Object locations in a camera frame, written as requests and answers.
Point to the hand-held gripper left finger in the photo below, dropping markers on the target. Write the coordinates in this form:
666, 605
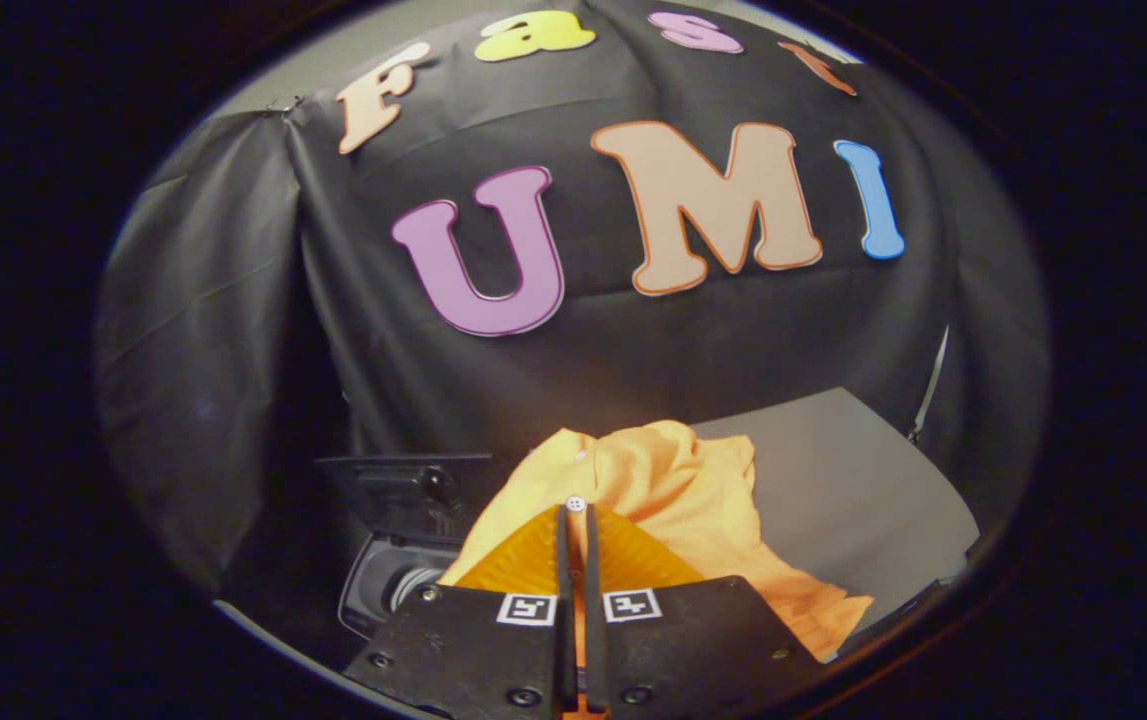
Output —
478, 660

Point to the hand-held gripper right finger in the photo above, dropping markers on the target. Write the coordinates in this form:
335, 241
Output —
693, 650

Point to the orange shirt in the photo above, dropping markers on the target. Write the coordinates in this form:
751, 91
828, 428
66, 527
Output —
663, 490

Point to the black backdrop cloth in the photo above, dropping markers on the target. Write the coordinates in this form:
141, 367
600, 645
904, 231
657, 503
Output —
633, 360

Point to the white cabinet with grey top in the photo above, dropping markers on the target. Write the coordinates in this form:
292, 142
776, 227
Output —
853, 490

